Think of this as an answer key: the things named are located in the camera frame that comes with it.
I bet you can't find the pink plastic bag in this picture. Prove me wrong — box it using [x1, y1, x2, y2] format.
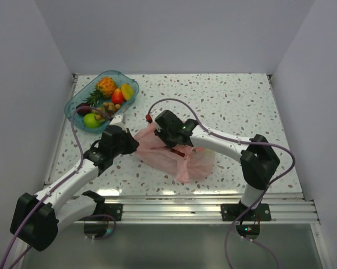
[134, 123, 215, 183]

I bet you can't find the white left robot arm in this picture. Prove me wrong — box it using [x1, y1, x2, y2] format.
[10, 126, 139, 251]

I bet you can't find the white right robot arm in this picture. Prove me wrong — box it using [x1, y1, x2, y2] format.
[154, 110, 280, 220]

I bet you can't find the red toy fruit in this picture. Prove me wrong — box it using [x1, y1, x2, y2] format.
[111, 88, 124, 105]

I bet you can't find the teal plastic fruit tray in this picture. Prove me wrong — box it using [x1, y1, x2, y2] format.
[64, 70, 140, 121]

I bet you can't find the brown toy longan bunch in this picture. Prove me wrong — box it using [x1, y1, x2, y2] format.
[91, 102, 121, 121]

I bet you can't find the green toy apple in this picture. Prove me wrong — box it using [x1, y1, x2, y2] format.
[83, 113, 101, 129]

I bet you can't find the dark red toy plum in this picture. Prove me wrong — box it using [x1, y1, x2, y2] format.
[76, 103, 91, 117]

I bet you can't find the orange yellow toy mango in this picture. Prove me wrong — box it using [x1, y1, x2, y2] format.
[120, 84, 134, 101]

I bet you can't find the toy pineapple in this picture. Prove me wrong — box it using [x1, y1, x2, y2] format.
[84, 77, 118, 106]

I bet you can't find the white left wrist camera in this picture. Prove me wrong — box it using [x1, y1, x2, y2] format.
[109, 114, 125, 129]

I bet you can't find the aluminium mounting rail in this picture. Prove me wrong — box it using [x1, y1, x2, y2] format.
[105, 193, 319, 224]

